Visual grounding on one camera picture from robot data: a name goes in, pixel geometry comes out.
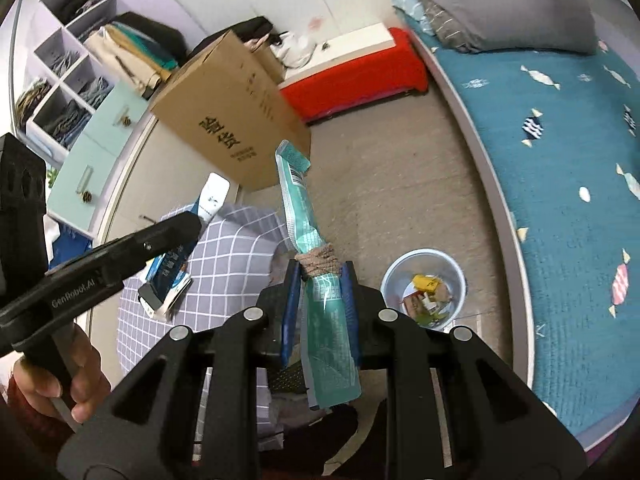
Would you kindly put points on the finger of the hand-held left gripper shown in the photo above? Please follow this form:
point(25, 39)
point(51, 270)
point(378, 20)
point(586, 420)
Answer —
point(155, 242)

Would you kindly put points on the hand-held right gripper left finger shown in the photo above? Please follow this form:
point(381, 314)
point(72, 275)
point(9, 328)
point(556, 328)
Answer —
point(292, 320)

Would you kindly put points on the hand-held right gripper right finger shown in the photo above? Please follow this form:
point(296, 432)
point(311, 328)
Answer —
point(352, 320)

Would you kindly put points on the teal packet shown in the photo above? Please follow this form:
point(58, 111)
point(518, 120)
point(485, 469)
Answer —
point(325, 310)

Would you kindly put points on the brown knitted band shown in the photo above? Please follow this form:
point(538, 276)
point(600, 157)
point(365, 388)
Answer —
point(317, 260)

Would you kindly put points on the blue plastic bin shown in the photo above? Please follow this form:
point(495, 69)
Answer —
point(400, 270)

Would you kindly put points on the blue white packet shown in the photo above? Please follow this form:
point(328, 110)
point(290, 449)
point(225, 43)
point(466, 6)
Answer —
point(212, 200)

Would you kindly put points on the person's left forearm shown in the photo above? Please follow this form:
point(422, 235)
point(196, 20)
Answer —
point(20, 425)

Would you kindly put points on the person's left hand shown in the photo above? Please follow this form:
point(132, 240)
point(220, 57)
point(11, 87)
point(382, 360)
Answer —
point(90, 385)

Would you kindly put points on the beige low cabinet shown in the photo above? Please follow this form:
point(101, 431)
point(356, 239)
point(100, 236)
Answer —
point(150, 180)

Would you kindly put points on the purple checked tablecloth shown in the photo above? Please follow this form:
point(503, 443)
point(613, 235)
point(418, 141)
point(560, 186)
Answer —
point(235, 245)

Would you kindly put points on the teal drawer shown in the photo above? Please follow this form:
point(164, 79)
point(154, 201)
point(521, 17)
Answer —
point(75, 185)
point(107, 115)

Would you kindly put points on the green toy plant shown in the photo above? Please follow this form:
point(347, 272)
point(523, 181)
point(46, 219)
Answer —
point(52, 178)

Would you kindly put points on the person's dark red clothing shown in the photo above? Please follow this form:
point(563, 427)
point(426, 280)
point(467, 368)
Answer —
point(325, 440)

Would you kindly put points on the printed tall cardboard box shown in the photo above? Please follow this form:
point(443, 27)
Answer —
point(225, 125)

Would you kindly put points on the dark folded clothes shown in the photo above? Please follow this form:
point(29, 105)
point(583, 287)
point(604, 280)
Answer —
point(62, 120)

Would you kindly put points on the blue grey folded clothes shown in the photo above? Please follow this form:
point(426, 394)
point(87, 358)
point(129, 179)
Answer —
point(96, 91)

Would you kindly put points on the cream hanging jacket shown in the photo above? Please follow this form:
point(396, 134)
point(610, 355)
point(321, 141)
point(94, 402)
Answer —
point(115, 60)

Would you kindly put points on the pile of brown clothes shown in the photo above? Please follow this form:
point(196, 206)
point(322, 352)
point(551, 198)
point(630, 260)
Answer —
point(31, 100)

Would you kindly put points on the green hanging shirt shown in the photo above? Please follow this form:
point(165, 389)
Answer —
point(157, 52)

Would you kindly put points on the yellow hanging shirt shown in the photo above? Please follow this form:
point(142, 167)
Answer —
point(135, 52)

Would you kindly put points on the plain cardboard box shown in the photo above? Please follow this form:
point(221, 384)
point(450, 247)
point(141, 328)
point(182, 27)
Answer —
point(267, 62)

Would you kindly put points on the red covered bench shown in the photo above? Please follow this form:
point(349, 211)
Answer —
point(360, 87)

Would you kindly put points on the black folded garment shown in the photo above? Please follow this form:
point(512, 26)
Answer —
point(245, 27)

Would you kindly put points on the white plastic bag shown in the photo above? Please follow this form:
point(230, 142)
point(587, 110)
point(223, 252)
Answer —
point(295, 50)

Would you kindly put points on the black folded clothes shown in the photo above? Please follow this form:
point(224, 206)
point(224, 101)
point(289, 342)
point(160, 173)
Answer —
point(77, 4)

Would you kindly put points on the teal printed bed sheet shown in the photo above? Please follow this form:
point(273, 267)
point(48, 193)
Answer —
point(565, 160)

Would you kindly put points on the white board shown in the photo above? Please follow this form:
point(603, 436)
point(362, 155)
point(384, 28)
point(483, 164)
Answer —
point(345, 47)

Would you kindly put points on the grey duvet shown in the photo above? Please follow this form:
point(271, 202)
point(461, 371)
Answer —
point(500, 5)

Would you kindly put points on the teal bunk bed frame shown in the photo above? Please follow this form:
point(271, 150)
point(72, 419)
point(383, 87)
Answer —
point(480, 160)

